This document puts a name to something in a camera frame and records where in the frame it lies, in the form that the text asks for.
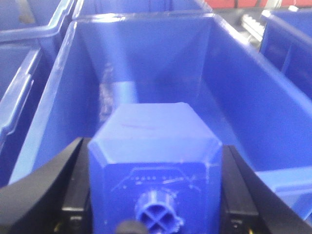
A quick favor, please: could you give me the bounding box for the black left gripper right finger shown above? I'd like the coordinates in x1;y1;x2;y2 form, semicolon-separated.
221;145;312;234

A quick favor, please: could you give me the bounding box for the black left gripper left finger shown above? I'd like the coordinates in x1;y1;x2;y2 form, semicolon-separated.
0;137;91;234

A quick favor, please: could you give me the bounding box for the blue bottle-shaped part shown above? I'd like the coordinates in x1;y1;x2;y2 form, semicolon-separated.
88;102;222;234

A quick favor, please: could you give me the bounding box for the blue target bin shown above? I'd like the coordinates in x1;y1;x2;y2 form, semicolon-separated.
9;13;312;219

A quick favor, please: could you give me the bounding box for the blue bin left neighbour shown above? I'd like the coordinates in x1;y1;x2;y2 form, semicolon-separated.
0;0;76;186

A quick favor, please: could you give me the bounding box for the blue bin neighbour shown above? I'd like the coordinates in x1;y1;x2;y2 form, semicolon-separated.
0;0;76;186
260;9;312;97

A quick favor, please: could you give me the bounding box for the blue bin right neighbour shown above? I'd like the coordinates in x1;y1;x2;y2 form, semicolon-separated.
260;9;312;97

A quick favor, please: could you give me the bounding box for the blue bin behind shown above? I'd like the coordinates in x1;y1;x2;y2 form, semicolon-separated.
72;0;213;20

